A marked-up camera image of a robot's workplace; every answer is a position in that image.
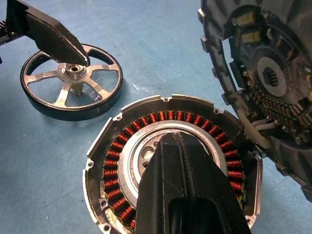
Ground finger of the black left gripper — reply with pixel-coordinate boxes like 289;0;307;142
6;0;91;67

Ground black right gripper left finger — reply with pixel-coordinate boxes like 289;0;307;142
135;133;190;234

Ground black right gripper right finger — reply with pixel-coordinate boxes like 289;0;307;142
175;132;252;234

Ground grey tape roll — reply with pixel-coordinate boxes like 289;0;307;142
82;94;264;232

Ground silver spoked rotor black rim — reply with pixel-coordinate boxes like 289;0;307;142
19;43;124;122

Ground blue table cover sheet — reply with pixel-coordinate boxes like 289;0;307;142
0;0;312;234

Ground white motor lead wires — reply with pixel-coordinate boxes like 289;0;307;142
237;108;280;150

